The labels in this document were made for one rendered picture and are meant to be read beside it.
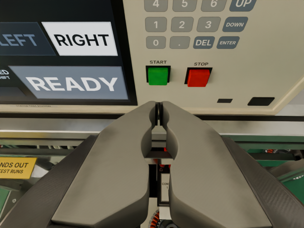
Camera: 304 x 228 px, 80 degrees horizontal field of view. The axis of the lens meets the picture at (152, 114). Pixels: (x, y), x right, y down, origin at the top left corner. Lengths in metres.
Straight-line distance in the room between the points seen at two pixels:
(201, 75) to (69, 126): 0.16
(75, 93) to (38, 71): 0.04
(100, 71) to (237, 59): 0.12
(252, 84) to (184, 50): 0.08
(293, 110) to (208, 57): 0.16
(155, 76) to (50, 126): 0.15
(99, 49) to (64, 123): 0.12
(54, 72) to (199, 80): 0.14
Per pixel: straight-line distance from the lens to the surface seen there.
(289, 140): 0.28
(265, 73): 0.20
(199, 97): 0.21
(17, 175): 0.31
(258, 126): 0.25
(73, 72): 0.19
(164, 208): 0.43
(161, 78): 0.17
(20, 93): 0.25
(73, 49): 0.17
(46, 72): 0.21
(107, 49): 0.16
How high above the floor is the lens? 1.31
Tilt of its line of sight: 58 degrees down
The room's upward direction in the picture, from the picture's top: 2 degrees counter-clockwise
